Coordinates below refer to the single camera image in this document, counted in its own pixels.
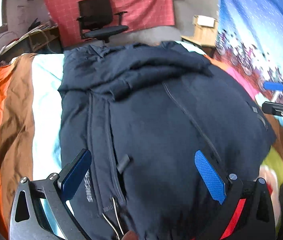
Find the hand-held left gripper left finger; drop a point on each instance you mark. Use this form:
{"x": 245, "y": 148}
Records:
{"x": 75, "y": 177}

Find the blue printed curtain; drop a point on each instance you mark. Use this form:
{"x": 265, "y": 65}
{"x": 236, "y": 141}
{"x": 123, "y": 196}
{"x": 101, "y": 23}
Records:
{"x": 251, "y": 17}

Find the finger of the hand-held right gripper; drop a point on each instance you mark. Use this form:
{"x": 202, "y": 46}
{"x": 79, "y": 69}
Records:
{"x": 272, "y": 108}
{"x": 274, "y": 86}

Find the pink checked wall cloth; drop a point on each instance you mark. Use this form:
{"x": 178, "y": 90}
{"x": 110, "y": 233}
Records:
{"x": 144, "y": 5}

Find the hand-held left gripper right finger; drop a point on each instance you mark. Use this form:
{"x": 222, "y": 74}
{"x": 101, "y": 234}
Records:
{"x": 210, "y": 177}

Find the stack of books and papers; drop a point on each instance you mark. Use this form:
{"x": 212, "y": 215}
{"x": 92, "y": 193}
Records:
{"x": 37, "y": 27}

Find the cluttered wooden desk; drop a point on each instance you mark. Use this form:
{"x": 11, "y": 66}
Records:
{"x": 39, "y": 41}

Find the navy padded jacket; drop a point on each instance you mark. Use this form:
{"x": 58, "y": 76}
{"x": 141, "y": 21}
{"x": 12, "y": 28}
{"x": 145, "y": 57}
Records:
{"x": 169, "y": 117}

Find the wooden stool with paper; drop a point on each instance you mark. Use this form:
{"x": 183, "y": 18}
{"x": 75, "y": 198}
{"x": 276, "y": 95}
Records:
{"x": 204, "y": 36}

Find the white cloth on chair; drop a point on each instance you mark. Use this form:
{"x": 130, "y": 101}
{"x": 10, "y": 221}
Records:
{"x": 205, "y": 21}

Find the black office chair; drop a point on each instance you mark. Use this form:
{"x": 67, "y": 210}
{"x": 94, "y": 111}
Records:
{"x": 95, "y": 12}

